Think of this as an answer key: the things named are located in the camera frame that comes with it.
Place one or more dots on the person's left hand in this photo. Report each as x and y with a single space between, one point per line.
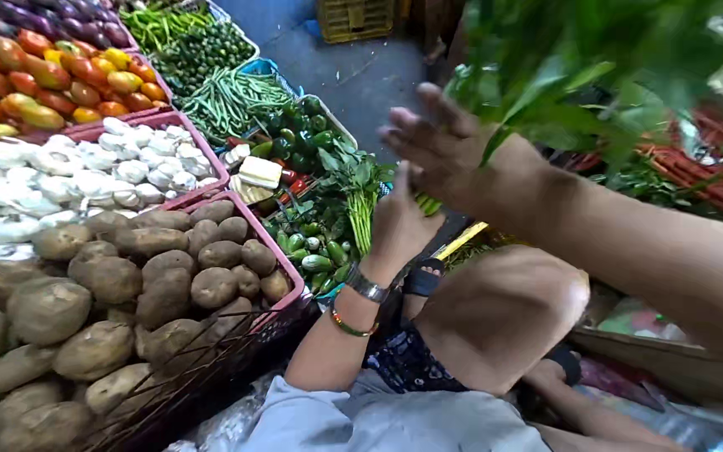
398 229

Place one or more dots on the person's right hand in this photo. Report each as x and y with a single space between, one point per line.
493 172

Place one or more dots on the person's right fingers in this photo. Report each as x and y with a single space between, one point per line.
410 129

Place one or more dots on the person's left fingers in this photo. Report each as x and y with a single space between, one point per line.
403 182

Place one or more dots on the bunch of leafy greens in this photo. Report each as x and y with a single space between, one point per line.
550 75

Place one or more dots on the person's left forearm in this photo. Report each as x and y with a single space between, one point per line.
333 339

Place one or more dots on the person's right forearm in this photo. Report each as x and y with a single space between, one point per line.
656 257

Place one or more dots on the bundle of long green stems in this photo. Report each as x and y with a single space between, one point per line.
360 216

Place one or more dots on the white crate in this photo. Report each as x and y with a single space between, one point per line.
247 41
344 133

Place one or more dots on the yellow strip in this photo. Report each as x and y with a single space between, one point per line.
462 240

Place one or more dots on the pile of green bell peppers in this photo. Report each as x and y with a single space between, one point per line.
295 138

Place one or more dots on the pile of small striped eggplants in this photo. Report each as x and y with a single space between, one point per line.
317 260

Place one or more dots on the yellow crate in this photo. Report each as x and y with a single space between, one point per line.
355 17

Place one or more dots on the pale yellow block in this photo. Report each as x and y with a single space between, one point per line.
260 172

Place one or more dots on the pink crate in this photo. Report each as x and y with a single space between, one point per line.
155 75
277 267
128 39
208 154

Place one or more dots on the blue crate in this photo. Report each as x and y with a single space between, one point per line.
270 68

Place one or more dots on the person's legs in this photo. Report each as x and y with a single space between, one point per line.
499 320

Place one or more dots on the pile of green beans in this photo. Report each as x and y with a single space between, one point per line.
233 100

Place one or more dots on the pile of small green vegetables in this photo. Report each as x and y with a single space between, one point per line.
201 55

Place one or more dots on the person's body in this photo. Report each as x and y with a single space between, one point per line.
393 420

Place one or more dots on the pile of dark green leaves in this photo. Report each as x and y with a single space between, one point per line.
666 182

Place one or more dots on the pile of green chilies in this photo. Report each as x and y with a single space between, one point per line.
160 26

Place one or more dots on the pink plastic bag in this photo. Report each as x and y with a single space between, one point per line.
622 381

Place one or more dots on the pile of potatoes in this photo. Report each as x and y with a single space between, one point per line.
110 282

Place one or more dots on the pile of garlic bulbs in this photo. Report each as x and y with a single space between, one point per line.
91 172

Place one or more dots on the red crate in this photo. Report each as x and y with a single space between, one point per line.
719 172

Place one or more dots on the brown wooden board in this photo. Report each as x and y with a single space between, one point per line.
656 364

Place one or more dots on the pile of tomatoes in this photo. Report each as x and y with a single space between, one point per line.
54 81

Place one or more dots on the pile of purple eggplants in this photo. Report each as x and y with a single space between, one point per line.
41 20

